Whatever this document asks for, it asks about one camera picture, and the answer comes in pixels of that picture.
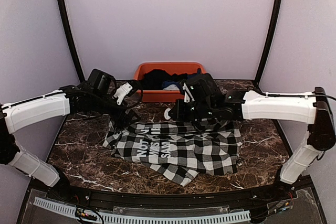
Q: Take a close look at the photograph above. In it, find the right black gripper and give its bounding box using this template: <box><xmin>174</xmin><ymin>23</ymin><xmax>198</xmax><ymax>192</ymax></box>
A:
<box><xmin>169</xmin><ymin>97</ymin><xmax>215</xmax><ymax>121</ymax></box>

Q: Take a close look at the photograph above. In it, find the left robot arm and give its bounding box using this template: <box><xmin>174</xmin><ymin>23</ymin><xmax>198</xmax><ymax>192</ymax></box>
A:
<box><xmin>1</xmin><ymin>81</ymin><xmax>142</xmax><ymax>201</ymax></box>

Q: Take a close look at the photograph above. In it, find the black white plaid shirt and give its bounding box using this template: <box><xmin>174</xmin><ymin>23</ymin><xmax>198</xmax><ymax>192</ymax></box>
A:
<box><xmin>103</xmin><ymin>120</ymin><xmax>243</xmax><ymax>186</ymax></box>

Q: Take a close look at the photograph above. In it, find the left black frame post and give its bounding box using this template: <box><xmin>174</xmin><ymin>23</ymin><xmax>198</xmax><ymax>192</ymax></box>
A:
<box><xmin>57</xmin><ymin>0</ymin><xmax>85</xmax><ymax>82</ymax></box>

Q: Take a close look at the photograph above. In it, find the right black frame post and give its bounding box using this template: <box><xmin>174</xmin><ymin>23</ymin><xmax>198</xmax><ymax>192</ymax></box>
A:
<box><xmin>253</xmin><ymin>0</ymin><xmax>282</xmax><ymax>87</ymax></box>

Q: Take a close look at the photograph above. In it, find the black garment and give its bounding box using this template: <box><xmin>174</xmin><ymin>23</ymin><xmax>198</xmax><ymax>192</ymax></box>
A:
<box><xmin>140</xmin><ymin>69</ymin><xmax>176</xmax><ymax>90</ymax></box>

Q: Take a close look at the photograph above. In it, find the black frame post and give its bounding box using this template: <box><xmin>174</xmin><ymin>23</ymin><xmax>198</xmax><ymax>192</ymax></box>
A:
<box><xmin>253</xmin><ymin>0</ymin><xmax>282</xmax><ymax>87</ymax></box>
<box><xmin>57</xmin><ymin>0</ymin><xmax>85</xmax><ymax>82</ymax></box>

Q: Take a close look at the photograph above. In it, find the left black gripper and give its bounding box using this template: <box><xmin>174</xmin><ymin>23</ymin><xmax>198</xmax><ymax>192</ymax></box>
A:
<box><xmin>91</xmin><ymin>92</ymin><xmax>141</xmax><ymax>127</ymax></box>

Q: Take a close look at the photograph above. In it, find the white slotted cable duct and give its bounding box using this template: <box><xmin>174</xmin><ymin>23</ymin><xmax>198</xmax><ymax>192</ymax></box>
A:
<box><xmin>33</xmin><ymin>197</ymin><xmax>251</xmax><ymax>223</ymax></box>

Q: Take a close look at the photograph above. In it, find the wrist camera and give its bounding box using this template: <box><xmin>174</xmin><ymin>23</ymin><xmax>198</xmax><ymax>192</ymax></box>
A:
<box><xmin>182</xmin><ymin>73</ymin><xmax>221</xmax><ymax>103</ymax></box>
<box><xmin>113</xmin><ymin>80</ymin><xmax>143</xmax><ymax>108</ymax></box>

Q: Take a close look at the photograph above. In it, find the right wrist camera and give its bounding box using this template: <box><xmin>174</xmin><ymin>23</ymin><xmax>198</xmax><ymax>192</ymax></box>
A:
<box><xmin>182</xmin><ymin>73</ymin><xmax>221</xmax><ymax>103</ymax></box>

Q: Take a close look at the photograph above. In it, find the blue garment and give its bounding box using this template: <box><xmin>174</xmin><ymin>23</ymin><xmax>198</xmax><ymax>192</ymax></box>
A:
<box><xmin>161</xmin><ymin>68</ymin><xmax>202</xmax><ymax>90</ymax></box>

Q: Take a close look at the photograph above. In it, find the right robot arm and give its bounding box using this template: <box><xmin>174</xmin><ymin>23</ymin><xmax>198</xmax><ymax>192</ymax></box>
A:
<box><xmin>164</xmin><ymin>87</ymin><xmax>335</xmax><ymax>200</ymax></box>

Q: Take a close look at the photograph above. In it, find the black front rail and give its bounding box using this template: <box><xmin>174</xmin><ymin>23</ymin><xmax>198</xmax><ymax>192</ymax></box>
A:
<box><xmin>39</xmin><ymin>182</ymin><xmax>295</xmax><ymax>212</ymax></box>

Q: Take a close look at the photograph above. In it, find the orange plastic basin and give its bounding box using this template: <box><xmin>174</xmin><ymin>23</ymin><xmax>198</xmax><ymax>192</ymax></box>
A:
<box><xmin>134</xmin><ymin>62</ymin><xmax>206</xmax><ymax>103</ymax></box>

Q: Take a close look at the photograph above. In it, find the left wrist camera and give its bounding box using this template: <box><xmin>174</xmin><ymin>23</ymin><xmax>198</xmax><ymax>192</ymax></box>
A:
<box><xmin>113</xmin><ymin>80</ymin><xmax>143</xmax><ymax>108</ymax></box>

